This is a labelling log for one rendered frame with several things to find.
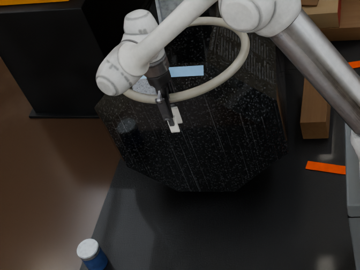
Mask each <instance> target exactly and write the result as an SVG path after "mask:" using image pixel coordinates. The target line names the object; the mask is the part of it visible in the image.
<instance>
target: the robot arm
mask: <svg viewBox="0 0 360 270"><path fill-rule="evenodd" d="M216 1H219V11H220V15H221V17H222V19H223V21H224V22H225V23H226V24H227V25H228V26H229V27H231V28H232V29H234V30H236V31H238V32H242V33H253V32H255V33H256V34H258V35H260V36H264V37H269V38H270V39H271V40H272V41H273V42H274V43H275V44H276V45H277V47H278V48H279V49H280V50H281V51H282V52H283V53H284V54H285V55H286V57H287V58H288V59H289V60H290V61H291V62H292V63H293V65H294V66H295V67H296V68H297V69H298V70H299V71H300V73H301V74H302V75H303V76H304V77H305V78H306V79H307V80H308V81H309V83H310V84H311V85H312V86H313V87H314V88H315V89H316V90H317V91H318V93H319V94H320V95H321V96H322V97H323V98H324V99H325V100H326V102H327V103H328V104H329V105H330V106H331V107H332V108H333V109H334V110H335V112H336V113H337V114H338V115H339V116H340V117H341V118H342V119H343V120H344V122H345V123H346V124H347V125H348V126H349V127H350V128H351V134H350V142H351V145H352V146H353V148H354V150H355V152H356V154H357V157H358V159H359V161H360V76H359V75H358V74H357V73H356V72H355V70H354V69H353V68H352V67H351V66H350V65H349V63H348V62H347V61H346V60H345V59H344V58H343V56H342V55H341V54H340V53H339V52H338V50H337V49H336V48H335V47H334V46H333V45H332V43H331V42H330V41H329V39H328V38H327V37H326V36H325V35H324V34H323V32H322V31H321V30H320V29H319V28H318V26H317V25H316V24H315V23H314V22H313V21H312V19H311V18H310V17H309V16H308V15H307V14H306V12H305V11H304V10H303V9H302V5H301V0H184V1H182V2H181V4H180V5H179V6H178V7H177V8H175V9H174V10H173V12H172V13H171V14H170V15H169V16H167V17H166V19H165V20H164V21H163V22H162V23H160V24H159V25H158V24H157V22H156V20H155V18H154V17H153V15H152V14H151V13H150V12H149V11H147V10H143V9H138V10H134V11H132V12H130V13H128V14H127V15H126V16H125V18H124V27H123V28H124V34H123V37H122V40H121V42H120V44H119V45H117V46H116V47H115V48H114V49H113V50H112V51H111V52H110V53H109V54H108V55H107V56H106V58H105V59H104V60H103V61H102V63H101V64H100V66H99V68H98V70H97V73H96V83H97V86H98V88H99V89H100V90H101V91H102V92H104V93H105V94H107V95H111V96H118V95H121V94H123V93H124V92H126V91H127V90H128V89H129V88H130V87H131V86H133V85H135V84H136V82H137V81H138V80H139V79H140V78H141V77H142V76H143V75H144V76H145V77H146V78H147V80H148V83H149V85H150V86H152V87H154V88H155V91H156V94H157V99H155V102H156V104H157V105H158V108H159V110H160V113H161V115H162V118H163V120H164V121H167V122H168V125H169V127H170V130H171V132H172V133H174V132H180V129H179V126H178V124H180V123H183V121H182V118H181V116H180V113H179V110H178V107H177V106H178V105H179V102H173V103H170V102H169V98H170V97H169V94H171V93H175V90H174V87H173V84H172V81H171V74H170V71H169V65H170V64H169V62H168V59H167V55H166V52H165V50H164V48H165V46H166V45H167V44H169V43H170V42H171V41H172V40H173V39H174V38H175V37H176V36H177V35H179V34H180V33H181V32H182V31H184V30H185V29H186V28H187V27H188V26H189V25H190V24H191V23H192V22H194V21H195V20H196V19H197V18H198V17H199V16H200V15H201V14H203V13H204V12H205V11H206V10H207V9H208V8H209V7H210V6H212V5H213V4H214V3H215V2H216Z"/></svg>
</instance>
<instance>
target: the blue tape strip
mask: <svg viewBox="0 0 360 270"><path fill-rule="evenodd" d="M169 71H170V74H171V77H186V76H203V75H204V66H203V65H197V66H179V67H169ZM145 78H146V77H145V76H144V75H143V76H142V77H141V79H145Z"/></svg>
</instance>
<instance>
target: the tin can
mask: <svg viewBox="0 0 360 270"><path fill-rule="evenodd" d="M77 255H78V256H79V258H80V259H81V260H82V261H83V262H84V264H85V265H86V267H87V268H88V269H89V270H103V269H104V268H105V267H106V265H107V263H108V258H107V256H106V255H105V253H104V252H103V251H102V249H101V248H100V246H99V244H98V243H97V241H96V240H94V239H86V240H84V241H82V242H81V243H80V244H79V245H78V247H77Z"/></svg>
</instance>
